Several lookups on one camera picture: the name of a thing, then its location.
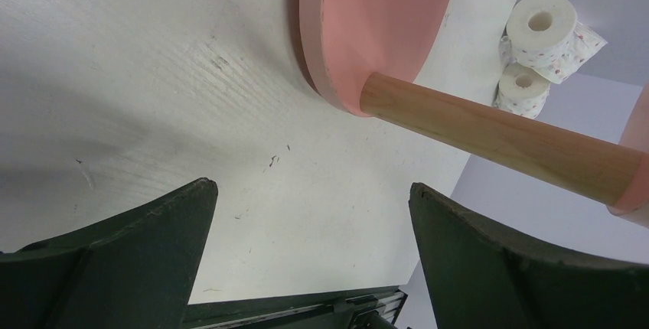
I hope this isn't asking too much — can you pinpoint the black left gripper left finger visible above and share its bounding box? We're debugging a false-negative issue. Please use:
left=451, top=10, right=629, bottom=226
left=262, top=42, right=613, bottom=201
left=1, top=178, right=218, bottom=328

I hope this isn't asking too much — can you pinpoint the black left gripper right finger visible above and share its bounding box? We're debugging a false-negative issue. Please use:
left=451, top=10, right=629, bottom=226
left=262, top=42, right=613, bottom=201
left=409, top=183, right=648, bottom=328

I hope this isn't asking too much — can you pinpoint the pink three-tier shelf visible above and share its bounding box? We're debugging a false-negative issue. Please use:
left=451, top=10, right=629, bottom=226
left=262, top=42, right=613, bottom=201
left=299, top=0, right=648, bottom=226

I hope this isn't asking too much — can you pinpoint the white dotted roll right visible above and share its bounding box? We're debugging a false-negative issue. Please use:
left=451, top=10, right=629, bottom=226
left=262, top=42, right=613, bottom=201
left=493, top=64, right=551, bottom=119

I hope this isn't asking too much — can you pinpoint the white dotted roll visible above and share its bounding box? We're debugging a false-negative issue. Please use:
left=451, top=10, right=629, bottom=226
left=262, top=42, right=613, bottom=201
left=505, top=0, right=608, bottom=84
left=493, top=64, right=551, bottom=119

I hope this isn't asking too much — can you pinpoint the white dotted roll left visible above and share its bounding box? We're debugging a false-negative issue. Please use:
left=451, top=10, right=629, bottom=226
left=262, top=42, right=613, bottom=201
left=505, top=0, right=608, bottom=84

